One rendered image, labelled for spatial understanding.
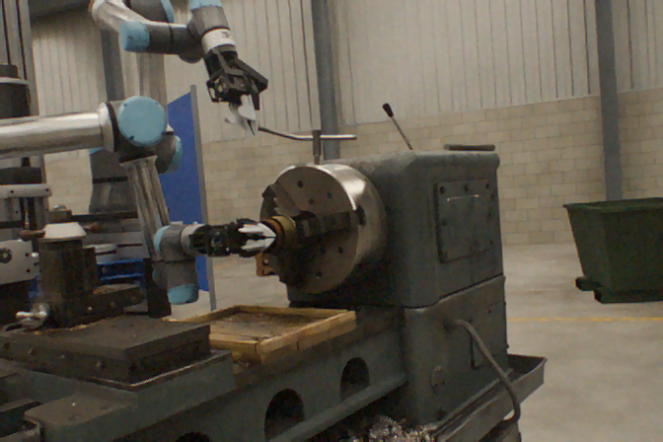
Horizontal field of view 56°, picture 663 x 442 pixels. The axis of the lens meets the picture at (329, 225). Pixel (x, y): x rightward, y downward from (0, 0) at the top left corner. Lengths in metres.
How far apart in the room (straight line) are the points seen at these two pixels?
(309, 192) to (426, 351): 0.49
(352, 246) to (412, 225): 0.18
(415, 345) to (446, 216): 0.36
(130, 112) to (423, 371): 0.93
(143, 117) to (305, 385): 0.70
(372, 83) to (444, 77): 1.35
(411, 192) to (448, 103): 10.07
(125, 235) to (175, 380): 0.94
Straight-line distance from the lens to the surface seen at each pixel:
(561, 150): 11.33
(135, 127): 1.50
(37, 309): 1.18
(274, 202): 1.49
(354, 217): 1.42
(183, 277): 1.55
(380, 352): 1.51
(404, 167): 1.53
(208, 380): 1.00
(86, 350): 1.02
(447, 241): 1.68
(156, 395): 0.94
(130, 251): 1.84
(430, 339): 1.61
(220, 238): 1.41
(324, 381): 1.34
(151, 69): 1.98
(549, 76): 11.49
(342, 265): 1.46
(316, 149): 1.53
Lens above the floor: 1.17
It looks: 3 degrees down
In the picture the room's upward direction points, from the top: 5 degrees counter-clockwise
